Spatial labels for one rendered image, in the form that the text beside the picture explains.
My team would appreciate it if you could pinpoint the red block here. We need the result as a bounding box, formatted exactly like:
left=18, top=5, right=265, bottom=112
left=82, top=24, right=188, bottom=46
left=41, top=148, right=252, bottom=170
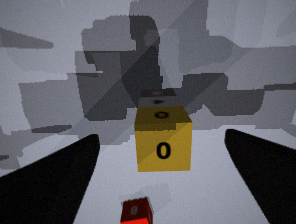
left=120, top=198, right=153, bottom=224

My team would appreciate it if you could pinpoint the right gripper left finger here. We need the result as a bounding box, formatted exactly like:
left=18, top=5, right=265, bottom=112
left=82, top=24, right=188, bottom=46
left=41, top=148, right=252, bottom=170
left=0, top=134, right=100, bottom=224

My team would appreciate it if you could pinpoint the grey block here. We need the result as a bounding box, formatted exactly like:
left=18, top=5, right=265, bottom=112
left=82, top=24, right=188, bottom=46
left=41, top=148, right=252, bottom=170
left=140, top=89, right=177, bottom=97

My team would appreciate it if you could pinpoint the yellow block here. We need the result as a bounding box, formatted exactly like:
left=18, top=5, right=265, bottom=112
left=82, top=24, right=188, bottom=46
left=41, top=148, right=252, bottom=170
left=134, top=106, right=193, bottom=172

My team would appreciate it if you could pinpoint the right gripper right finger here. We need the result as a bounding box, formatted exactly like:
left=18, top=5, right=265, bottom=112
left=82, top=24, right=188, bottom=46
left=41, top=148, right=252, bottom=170
left=224, top=129, right=296, bottom=224

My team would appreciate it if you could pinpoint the white block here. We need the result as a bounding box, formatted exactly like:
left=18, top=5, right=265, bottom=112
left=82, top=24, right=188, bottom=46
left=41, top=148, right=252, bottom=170
left=138, top=96, right=182, bottom=108

